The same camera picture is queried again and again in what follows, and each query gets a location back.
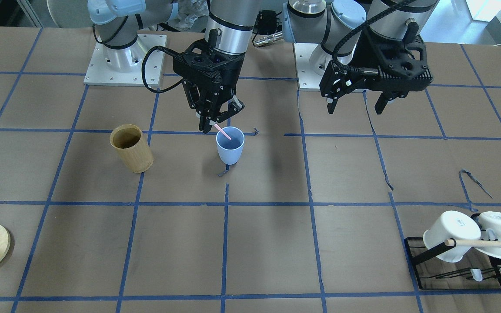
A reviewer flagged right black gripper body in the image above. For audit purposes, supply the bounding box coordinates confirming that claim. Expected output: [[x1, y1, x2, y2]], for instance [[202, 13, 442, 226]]
[[180, 55, 245, 127]]

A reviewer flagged black power adapter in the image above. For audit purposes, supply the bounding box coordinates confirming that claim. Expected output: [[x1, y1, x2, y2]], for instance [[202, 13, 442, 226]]
[[253, 10, 282, 35]]

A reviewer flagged bamboo cup holder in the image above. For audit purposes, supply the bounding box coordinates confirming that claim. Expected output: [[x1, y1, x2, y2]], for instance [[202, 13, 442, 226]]
[[109, 123, 154, 173]]

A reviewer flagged pink chopstick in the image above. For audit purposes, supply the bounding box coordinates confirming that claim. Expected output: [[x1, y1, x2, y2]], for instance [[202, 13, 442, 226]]
[[214, 123, 232, 140]]

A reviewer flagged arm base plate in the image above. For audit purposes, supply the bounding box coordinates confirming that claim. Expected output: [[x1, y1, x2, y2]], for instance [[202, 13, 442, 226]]
[[83, 34, 167, 87], [294, 43, 332, 91]]

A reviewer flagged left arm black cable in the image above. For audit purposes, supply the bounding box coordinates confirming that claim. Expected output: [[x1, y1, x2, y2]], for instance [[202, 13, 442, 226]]
[[332, 0, 425, 74]]

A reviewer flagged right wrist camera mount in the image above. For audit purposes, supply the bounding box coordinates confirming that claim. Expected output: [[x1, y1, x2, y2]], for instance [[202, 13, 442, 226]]
[[173, 39, 245, 90]]

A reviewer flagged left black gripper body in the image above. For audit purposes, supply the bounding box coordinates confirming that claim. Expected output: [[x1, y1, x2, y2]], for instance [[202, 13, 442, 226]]
[[319, 61, 368, 103]]

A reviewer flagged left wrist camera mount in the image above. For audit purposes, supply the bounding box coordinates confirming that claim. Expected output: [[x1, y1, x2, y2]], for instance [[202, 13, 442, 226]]
[[349, 21, 434, 97]]

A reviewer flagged light blue plastic cup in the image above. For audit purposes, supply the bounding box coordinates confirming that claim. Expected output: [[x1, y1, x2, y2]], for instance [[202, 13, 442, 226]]
[[215, 126, 245, 166]]

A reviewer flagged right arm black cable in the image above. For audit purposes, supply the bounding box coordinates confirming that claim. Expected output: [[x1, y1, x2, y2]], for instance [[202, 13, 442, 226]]
[[142, 45, 186, 93]]

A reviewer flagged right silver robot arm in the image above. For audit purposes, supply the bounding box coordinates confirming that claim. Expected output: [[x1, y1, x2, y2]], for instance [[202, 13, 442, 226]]
[[87, 0, 262, 133]]

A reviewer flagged black wire mug rack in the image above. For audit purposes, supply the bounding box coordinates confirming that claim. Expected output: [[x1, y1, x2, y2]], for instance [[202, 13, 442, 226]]
[[405, 213, 501, 290]]

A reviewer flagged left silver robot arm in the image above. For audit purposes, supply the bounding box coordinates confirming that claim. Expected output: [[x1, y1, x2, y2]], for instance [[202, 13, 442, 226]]
[[282, 0, 438, 114]]

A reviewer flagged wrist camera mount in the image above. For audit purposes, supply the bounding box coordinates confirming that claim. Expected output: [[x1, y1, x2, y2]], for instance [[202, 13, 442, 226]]
[[349, 21, 434, 97], [173, 39, 245, 90]]

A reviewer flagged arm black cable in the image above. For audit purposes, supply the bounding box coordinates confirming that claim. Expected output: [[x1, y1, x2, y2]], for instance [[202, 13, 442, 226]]
[[332, 0, 425, 74], [142, 45, 186, 93]]

